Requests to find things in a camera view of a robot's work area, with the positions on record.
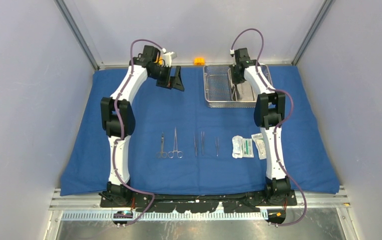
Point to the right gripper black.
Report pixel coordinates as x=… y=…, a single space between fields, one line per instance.
x=235 y=80

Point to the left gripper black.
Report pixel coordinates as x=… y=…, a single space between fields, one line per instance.
x=177 y=83

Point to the wire mesh steel tray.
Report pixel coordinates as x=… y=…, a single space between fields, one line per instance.
x=217 y=87

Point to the blunt steel tweezers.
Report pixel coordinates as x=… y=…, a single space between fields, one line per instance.
x=202 y=142

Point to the steel forceps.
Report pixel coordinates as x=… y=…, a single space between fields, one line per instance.
x=195 y=144

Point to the pointed steel tweezers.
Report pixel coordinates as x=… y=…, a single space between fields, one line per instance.
x=217 y=146

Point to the steel hemostat ring handles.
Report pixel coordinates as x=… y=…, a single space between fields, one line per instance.
x=175 y=152

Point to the green white sterile packet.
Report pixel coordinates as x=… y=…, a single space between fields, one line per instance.
x=247 y=148

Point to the white gauze roll packet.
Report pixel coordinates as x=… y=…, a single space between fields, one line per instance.
x=237 y=151

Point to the thin steel tweezers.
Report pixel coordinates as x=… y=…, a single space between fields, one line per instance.
x=235 y=92

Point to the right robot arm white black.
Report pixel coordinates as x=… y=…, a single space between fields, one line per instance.
x=268 y=112

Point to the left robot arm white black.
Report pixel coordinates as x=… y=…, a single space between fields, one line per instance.
x=118 y=120

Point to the yellow toy block large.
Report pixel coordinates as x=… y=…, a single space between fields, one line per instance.
x=160 y=61

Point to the small orange toy block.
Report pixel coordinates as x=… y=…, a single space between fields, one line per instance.
x=199 y=61

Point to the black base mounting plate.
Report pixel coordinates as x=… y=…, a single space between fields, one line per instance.
x=167 y=203

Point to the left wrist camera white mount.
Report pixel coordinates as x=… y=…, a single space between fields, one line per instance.
x=167 y=58

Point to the aluminium frame post left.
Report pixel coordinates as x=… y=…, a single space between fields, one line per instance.
x=69 y=18

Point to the aluminium frame rail right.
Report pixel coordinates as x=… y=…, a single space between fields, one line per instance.
x=320 y=16

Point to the aluminium front rail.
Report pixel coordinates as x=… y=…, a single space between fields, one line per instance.
x=87 y=208

